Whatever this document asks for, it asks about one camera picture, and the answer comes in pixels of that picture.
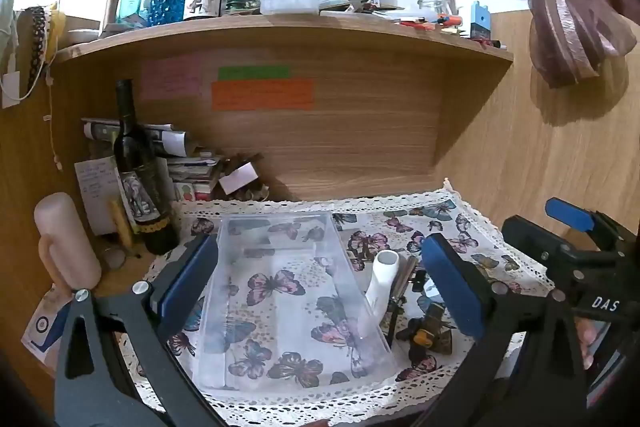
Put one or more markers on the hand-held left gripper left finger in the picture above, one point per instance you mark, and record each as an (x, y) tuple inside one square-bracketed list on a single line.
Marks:
[(192, 274)]

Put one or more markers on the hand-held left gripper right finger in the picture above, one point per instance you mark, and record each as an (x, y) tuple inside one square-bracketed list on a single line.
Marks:
[(452, 289)]

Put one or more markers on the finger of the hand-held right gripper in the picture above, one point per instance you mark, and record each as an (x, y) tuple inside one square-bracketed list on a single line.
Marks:
[(530, 237), (570, 214)]

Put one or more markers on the silver metal cylinder tool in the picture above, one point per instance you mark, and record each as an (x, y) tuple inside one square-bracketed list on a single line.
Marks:
[(402, 282)]

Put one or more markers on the black and gold tube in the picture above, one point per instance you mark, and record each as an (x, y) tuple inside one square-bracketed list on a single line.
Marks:
[(425, 332)]

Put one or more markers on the white pipe elbow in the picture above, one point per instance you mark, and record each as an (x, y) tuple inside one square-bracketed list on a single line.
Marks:
[(382, 279)]

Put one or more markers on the clear plastic container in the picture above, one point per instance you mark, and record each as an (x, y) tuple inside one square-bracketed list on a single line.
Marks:
[(285, 307)]

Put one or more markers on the person's right hand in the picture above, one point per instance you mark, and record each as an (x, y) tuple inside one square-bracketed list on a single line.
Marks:
[(584, 339)]

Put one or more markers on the small tea light candle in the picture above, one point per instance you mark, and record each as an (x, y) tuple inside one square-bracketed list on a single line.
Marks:
[(115, 257)]

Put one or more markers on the butterfly print lace tablecloth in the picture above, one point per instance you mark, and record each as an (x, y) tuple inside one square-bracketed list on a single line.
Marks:
[(380, 227)]

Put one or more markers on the stack of books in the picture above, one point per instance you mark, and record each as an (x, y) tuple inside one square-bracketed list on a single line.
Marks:
[(195, 177)]

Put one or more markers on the dark wine bottle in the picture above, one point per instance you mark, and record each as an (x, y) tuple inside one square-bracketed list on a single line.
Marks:
[(140, 187)]

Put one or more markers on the white handwritten note paper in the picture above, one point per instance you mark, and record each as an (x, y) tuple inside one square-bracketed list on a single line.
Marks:
[(95, 192)]

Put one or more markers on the pale pink cylinder candle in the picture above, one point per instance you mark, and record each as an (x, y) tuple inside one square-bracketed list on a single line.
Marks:
[(65, 242)]

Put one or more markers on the blue and white card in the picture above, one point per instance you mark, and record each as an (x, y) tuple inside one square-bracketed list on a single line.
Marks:
[(42, 327)]

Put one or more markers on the orange sticky note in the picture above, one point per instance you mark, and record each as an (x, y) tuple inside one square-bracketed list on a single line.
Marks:
[(262, 95)]

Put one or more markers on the pink sticky note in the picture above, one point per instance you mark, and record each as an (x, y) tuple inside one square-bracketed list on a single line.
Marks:
[(170, 78)]

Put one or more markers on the green sticky note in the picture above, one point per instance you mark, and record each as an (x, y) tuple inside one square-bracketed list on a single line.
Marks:
[(254, 72)]

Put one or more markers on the blue and white box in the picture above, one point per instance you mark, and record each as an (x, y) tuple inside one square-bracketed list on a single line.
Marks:
[(480, 21)]

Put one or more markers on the small clear glass jar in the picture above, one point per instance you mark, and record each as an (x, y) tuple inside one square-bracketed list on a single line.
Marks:
[(429, 7)]

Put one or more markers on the wooden shelf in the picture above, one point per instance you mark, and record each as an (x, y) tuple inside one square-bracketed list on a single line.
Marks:
[(300, 39)]

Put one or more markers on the white paper tag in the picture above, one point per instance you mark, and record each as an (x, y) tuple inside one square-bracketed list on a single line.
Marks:
[(9, 89)]

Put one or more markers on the dark lace ribbon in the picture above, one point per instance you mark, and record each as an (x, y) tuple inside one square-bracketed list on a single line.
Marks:
[(36, 42)]

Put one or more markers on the white flat plastic box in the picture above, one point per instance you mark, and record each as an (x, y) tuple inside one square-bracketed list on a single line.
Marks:
[(290, 3)]

